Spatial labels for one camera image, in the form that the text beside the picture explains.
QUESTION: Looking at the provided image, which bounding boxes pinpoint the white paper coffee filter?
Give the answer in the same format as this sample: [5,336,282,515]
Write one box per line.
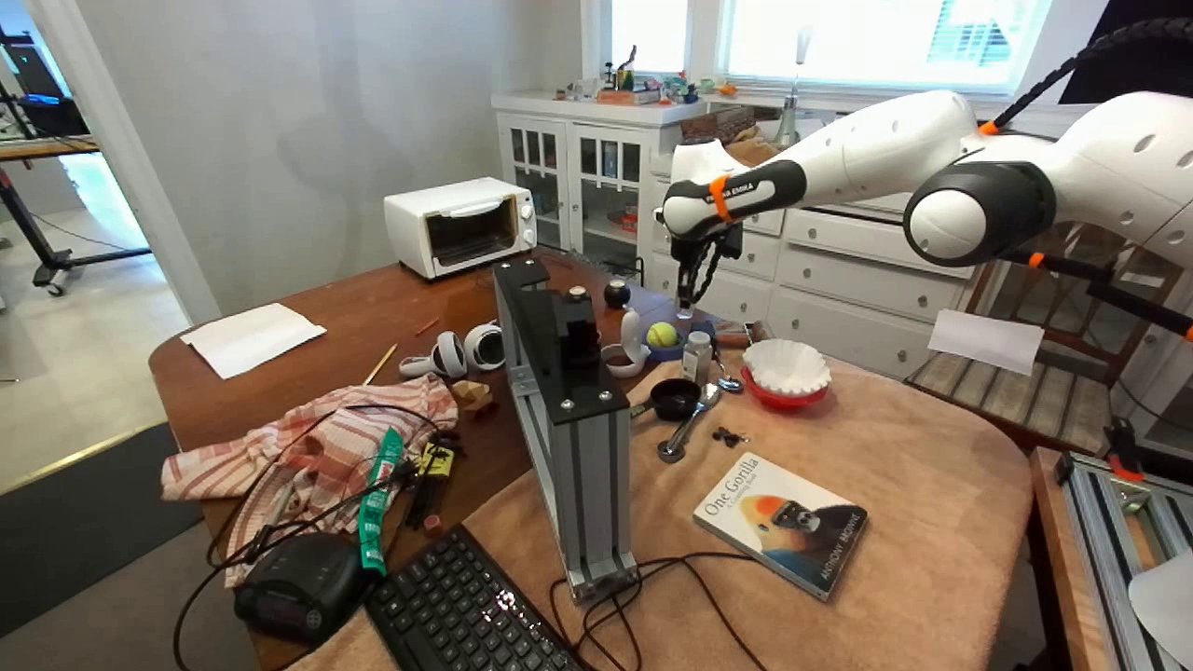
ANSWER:
[739,336,839,402]

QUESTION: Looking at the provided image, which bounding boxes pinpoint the black computer keyboard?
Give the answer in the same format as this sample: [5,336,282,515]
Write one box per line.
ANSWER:
[356,520,588,671]

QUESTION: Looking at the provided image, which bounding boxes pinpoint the white paper on chair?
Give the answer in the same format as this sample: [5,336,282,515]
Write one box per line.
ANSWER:
[923,304,1049,378]

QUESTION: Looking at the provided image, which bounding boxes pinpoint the white headphones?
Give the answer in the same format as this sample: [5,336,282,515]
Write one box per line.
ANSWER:
[396,316,509,382]

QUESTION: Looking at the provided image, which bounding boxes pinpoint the dark wooden slatted chair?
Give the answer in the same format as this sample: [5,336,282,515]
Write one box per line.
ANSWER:
[908,221,1193,458]

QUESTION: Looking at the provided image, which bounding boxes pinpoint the white glass door cabinet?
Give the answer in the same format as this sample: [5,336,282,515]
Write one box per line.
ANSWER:
[487,90,682,291]

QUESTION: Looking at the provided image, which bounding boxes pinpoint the black desk stand leg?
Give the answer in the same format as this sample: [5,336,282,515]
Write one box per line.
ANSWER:
[0,131,158,300]

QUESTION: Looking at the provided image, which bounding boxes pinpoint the yellow black small tool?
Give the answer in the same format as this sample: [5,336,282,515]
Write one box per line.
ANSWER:
[412,439,457,483]

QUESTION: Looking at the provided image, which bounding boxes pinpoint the aluminium profile frame stand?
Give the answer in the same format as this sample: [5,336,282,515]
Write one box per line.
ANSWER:
[487,250,640,606]

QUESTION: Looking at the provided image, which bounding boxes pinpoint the white drawer dresser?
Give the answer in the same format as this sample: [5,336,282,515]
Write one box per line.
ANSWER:
[640,155,1193,391]

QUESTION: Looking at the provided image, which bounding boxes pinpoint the white toaster oven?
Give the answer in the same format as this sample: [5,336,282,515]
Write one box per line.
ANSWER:
[379,171,539,285]

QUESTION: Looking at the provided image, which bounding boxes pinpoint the brown woven basket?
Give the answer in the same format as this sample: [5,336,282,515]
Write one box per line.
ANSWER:
[675,100,765,145]

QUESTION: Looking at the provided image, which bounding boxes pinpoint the yellow tennis ball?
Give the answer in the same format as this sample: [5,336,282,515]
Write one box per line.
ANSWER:
[640,316,687,356]

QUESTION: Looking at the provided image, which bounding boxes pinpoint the black keyboard cable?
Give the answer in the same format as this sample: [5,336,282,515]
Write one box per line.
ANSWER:
[543,547,770,671]

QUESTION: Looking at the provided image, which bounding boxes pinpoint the white paper sheet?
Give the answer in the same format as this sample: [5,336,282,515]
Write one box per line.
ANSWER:
[175,296,333,382]

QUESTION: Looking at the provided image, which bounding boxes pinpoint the paperback book with bird cover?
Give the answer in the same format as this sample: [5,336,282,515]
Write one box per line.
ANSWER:
[689,447,877,606]

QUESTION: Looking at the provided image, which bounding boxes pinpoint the metal spoon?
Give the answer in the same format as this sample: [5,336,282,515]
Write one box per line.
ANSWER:
[651,375,745,470]

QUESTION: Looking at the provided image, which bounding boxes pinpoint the green handled tool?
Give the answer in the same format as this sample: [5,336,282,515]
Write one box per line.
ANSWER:
[349,426,412,577]

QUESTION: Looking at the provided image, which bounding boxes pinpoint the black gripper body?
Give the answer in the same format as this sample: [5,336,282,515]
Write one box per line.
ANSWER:
[667,216,749,272]

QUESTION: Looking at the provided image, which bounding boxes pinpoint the black capped bottle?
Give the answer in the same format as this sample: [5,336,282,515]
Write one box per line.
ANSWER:
[601,275,636,345]

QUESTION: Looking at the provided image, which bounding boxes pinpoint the black looped cable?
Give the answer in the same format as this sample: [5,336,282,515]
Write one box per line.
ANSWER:
[167,400,456,671]

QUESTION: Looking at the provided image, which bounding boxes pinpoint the thin wooden stick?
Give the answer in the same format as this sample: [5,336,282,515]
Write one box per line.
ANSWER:
[356,339,404,391]

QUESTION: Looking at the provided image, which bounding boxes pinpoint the wooden robot cart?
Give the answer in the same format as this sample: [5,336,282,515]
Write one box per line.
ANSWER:
[1026,443,1124,671]

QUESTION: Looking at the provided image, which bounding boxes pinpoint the red striped cloth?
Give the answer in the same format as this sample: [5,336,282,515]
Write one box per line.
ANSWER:
[158,375,466,587]

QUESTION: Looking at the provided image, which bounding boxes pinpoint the small brown round object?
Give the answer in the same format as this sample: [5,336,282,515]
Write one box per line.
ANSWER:
[448,375,498,417]

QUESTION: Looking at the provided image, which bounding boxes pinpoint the tall clear glass vase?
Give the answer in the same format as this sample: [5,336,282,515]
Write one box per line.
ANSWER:
[770,26,807,131]

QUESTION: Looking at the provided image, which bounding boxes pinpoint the aluminium robot mount platform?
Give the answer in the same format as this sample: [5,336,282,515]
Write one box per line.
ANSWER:
[1055,447,1193,671]

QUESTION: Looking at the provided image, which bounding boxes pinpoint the black camera boom rod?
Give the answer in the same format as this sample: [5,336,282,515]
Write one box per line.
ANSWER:
[1020,242,1193,344]

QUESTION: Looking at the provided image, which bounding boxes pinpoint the red bowl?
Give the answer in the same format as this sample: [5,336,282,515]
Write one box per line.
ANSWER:
[739,366,835,419]

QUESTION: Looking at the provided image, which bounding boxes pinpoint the dark floor mat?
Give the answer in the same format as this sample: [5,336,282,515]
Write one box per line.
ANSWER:
[0,417,216,639]

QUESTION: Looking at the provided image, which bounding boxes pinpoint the beige towel table cover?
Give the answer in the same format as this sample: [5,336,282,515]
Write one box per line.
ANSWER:
[282,350,1041,671]

